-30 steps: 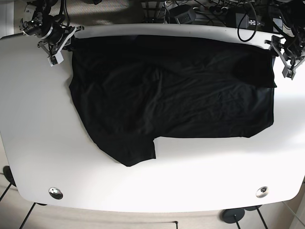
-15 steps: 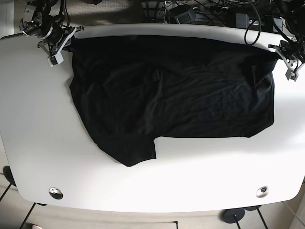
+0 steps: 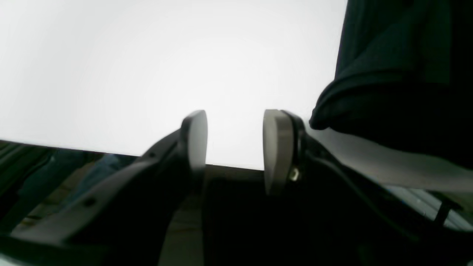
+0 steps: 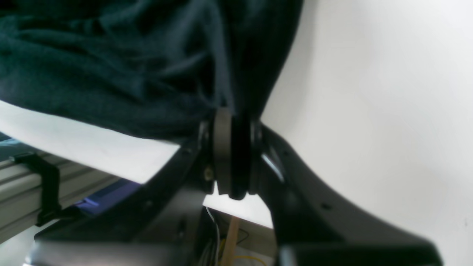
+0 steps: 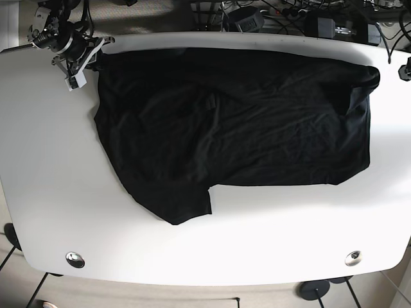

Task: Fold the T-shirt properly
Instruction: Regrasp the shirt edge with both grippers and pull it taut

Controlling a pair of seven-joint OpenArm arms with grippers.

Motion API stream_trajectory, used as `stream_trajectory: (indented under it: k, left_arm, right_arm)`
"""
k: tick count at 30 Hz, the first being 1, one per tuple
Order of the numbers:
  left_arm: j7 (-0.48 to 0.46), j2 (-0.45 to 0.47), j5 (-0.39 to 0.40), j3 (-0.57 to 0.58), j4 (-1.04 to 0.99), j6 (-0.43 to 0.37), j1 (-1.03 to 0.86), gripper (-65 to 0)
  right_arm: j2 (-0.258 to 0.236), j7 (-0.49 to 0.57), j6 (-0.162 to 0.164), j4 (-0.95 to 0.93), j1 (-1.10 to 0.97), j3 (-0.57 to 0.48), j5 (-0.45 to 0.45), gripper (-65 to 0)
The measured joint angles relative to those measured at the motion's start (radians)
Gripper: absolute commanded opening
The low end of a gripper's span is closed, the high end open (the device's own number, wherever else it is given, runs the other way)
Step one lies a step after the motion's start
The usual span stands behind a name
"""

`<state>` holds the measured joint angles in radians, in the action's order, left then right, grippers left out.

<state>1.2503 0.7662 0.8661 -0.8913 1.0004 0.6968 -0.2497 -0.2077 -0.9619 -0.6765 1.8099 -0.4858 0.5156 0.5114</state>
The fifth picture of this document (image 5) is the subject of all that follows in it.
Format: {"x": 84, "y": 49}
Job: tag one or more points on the silver table grommet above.
{"x": 75, "y": 260}
{"x": 353, "y": 258}

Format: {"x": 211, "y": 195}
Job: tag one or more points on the black round stand base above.
{"x": 313, "y": 290}

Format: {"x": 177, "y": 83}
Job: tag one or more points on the left silver table grommet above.
{"x": 75, "y": 260}

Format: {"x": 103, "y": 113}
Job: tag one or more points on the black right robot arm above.
{"x": 66, "y": 28}

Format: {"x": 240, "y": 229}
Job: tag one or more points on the black hex dumbbell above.
{"x": 360, "y": 31}

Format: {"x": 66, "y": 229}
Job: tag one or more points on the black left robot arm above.
{"x": 404, "y": 71}

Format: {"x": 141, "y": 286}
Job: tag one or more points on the grey multi-socket box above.
{"x": 246, "y": 20}

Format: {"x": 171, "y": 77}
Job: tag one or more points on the right silver table grommet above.
{"x": 353, "y": 258}

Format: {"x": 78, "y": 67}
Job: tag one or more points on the white sneaker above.
{"x": 48, "y": 305}

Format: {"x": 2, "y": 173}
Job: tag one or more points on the black graphic print T-shirt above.
{"x": 176, "y": 122}

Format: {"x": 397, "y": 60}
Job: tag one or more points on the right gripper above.
{"x": 73, "y": 58}

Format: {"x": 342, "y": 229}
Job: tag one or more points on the left black table leg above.
{"x": 38, "y": 288}

